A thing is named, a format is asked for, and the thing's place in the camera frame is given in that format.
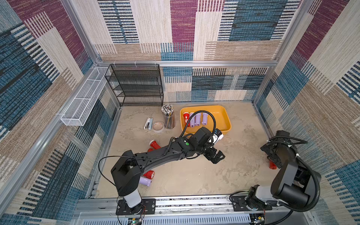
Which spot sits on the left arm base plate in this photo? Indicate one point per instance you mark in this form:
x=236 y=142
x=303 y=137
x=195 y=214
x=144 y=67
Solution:
x=146 y=206

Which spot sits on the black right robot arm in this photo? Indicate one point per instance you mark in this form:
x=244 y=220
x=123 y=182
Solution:
x=295 y=187

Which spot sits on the black wire mesh shelf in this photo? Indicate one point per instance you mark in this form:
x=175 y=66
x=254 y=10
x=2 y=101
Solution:
x=136 y=85

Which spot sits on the grey white stapler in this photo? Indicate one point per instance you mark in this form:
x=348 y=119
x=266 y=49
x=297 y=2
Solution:
x=148 y=124

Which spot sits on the red flashlight upper left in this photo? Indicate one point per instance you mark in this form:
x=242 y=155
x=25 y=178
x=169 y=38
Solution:
x=154 y=145

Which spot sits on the beige tape roll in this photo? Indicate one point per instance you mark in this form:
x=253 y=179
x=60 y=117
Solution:
x=158 y=126

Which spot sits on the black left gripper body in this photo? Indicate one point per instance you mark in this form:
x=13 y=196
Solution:
x=210 y=154

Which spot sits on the red flashlight white flower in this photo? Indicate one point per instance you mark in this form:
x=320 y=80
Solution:
x=186 y=116

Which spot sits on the aluminium front rail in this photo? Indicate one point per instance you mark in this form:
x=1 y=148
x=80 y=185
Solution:
x=165 y=205

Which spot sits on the red flashlight far right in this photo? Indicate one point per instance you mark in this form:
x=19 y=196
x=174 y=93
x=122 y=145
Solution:
x=272 y=165

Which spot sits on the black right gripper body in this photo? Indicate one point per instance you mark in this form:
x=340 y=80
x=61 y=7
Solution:
x=272 y=153

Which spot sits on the white wire mesh basket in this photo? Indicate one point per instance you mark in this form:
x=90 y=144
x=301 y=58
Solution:
x=83 y=103

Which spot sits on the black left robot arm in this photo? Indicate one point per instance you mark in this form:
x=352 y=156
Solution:
x=130 y=167

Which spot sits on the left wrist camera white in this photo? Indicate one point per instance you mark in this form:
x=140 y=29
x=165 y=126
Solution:
x=218 y=135

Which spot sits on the red flashlight lower left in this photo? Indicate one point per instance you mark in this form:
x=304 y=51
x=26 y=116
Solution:
x=149 y=175

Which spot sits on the yellow plastic storage tray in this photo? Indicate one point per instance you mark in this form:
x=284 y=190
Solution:
x=219 y=112

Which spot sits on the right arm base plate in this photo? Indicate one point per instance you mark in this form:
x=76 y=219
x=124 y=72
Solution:
x=241 y=204

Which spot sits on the mesh cup of pencils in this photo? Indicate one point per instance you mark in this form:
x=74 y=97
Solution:
x=168 y=114

